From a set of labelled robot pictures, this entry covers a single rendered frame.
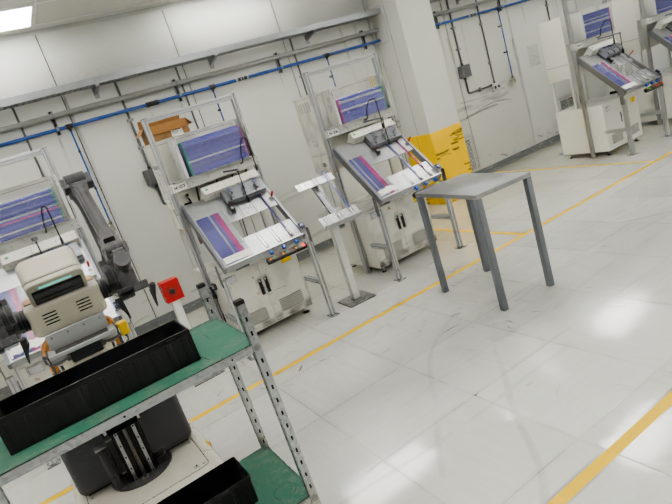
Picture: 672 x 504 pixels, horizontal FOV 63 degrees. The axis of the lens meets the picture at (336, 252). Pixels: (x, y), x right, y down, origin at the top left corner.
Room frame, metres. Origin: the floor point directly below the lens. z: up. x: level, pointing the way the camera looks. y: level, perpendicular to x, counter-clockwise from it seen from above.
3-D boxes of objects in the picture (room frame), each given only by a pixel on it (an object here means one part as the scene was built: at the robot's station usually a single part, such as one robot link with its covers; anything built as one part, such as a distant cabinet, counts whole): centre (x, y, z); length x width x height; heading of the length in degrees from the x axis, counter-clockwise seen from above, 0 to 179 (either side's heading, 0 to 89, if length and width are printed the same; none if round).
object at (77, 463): (2.38, 1.21, 0.59); 0.55 x 0.34 x 0.83; 117
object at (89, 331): (2.04, 1.04, 0.99); 0.28 x 0.16 x 0.22; 117
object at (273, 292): (4.57, 0.78, 0.31); 0.70 x 0.65 x 0.62; 117
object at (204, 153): (4.49, 0.67, 1.52); 0.51 x 0.13 x 0.27; 117
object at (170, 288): (3.83, 1.21, 0.39); 0.24 x 0.24 x 0.78; 27
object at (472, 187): (3.69, -1.01, 0.40); 0.70 x 0.45 x 0.80; 20
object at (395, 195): (5.07, -0.61, 0.65); 1.01 x 0.73 x 1.29; 27
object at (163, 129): (4.71, 0.91, 1.82); 0.68 x 0.30 x 0.20; 117
